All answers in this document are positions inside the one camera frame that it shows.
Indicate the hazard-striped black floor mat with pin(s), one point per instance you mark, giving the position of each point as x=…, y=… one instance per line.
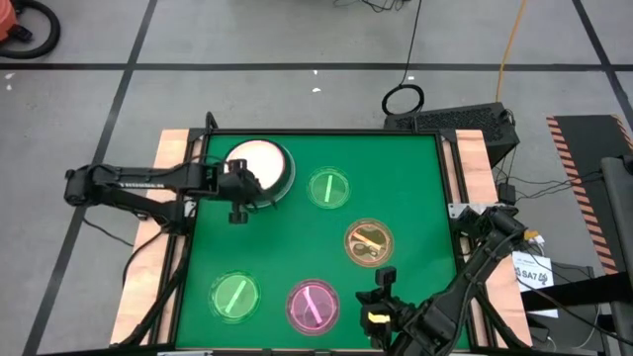
x=588, y=138

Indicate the wrist camera with yellow tape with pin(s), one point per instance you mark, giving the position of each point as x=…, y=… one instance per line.
x=380, y=318

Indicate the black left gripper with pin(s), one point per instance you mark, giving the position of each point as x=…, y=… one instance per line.
x=235, y=190

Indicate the green transparent small plate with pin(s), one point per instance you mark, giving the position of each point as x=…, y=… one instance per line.
x=328, y=187
x=234, y=296

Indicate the black metal beam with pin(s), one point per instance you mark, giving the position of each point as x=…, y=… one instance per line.
x=578, y=292

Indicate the yellow plug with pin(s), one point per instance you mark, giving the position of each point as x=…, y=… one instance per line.
x=533, y=237

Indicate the green table mat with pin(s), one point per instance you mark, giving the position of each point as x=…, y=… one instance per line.
x=297, y=237

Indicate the pink transparent small plate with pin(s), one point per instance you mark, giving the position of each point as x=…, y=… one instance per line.
x=312, y=306

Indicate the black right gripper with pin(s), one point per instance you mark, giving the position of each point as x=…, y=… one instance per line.
x=387, y=292

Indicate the orange transparent small plate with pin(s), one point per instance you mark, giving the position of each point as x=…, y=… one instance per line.
x=369, y=242

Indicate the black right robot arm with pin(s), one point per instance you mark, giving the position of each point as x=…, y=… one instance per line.
x=470, y=287

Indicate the orange vacuum cleaner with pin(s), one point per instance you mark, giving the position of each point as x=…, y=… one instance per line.
x=6, y=20

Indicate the black power adapter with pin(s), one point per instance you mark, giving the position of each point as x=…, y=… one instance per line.
x=507, y=194

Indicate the dark green large plate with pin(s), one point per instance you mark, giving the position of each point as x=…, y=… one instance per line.
x=288, y=185

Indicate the black computer case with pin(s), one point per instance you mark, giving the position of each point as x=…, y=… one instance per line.
x=455, y=121

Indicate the black metal table frame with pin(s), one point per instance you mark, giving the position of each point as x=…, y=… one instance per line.
x=321, y=132

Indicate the white paper label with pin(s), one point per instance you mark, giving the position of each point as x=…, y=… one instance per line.
x=531, y=269

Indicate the cream plastic plate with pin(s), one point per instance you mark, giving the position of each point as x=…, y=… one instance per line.
x=264, y=158

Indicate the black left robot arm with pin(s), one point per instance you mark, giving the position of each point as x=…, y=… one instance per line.
x=148, y=180

